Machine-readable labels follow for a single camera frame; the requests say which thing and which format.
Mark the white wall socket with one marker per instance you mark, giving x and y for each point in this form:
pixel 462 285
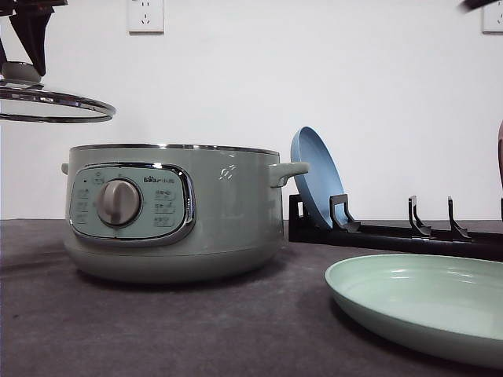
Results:
pixel 490 21
pixel 144 18

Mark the green electric steamer pot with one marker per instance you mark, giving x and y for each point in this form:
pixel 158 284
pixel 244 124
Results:
pixel 174 214

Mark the maroon plate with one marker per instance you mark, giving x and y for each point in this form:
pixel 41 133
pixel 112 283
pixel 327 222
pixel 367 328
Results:
pixel 500 155

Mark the green plate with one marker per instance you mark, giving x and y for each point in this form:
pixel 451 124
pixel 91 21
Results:
pixel 445 306

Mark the glass lid with green knob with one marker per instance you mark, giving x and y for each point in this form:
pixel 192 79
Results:
pixel 23 97

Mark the white wall socket right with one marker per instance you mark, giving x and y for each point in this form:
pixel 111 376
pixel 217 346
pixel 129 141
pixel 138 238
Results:
pixel 490 21

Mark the blue plate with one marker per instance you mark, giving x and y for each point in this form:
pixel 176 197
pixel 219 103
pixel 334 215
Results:
pixel 322 179

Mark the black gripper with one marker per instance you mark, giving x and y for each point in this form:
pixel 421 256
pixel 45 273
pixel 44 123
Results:
pixel 29 19
pixel 469 5

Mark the black plate rack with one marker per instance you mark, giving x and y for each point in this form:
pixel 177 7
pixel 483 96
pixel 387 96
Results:
pixel 457 239

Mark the white wall socket left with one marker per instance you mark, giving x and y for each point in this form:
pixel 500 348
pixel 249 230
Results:
pixel 144 18

